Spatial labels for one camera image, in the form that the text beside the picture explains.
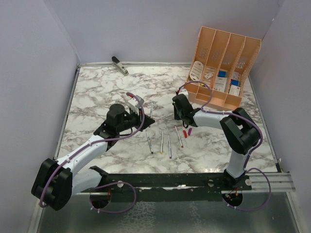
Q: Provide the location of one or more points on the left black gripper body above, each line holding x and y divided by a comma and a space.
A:
132, 120

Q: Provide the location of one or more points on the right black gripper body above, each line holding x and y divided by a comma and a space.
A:
178, 115

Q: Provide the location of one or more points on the green pen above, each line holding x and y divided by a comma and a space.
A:
151, 110

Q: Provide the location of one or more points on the blue pen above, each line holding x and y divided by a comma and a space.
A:
149, 143

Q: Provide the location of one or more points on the yellow pen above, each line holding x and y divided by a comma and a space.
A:
162, 142

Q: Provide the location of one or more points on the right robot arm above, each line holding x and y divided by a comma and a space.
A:
242, 134

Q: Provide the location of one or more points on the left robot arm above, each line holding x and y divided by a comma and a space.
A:
57, 180

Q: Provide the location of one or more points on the purple tipped pen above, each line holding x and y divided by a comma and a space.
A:
169, 147

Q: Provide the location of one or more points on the red tipped pen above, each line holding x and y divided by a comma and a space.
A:
178, 135

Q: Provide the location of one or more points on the white oval item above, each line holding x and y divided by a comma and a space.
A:
196, 71

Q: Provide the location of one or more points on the black grey stapler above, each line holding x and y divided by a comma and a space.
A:
119, 66

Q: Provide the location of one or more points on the orange desk organizer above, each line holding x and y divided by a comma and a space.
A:
227, 59

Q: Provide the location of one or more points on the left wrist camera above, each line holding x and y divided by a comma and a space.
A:
134, 103

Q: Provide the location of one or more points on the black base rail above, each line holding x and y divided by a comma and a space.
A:
127, 193

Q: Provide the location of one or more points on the aluminium frame rail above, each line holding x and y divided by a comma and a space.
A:
267, 182

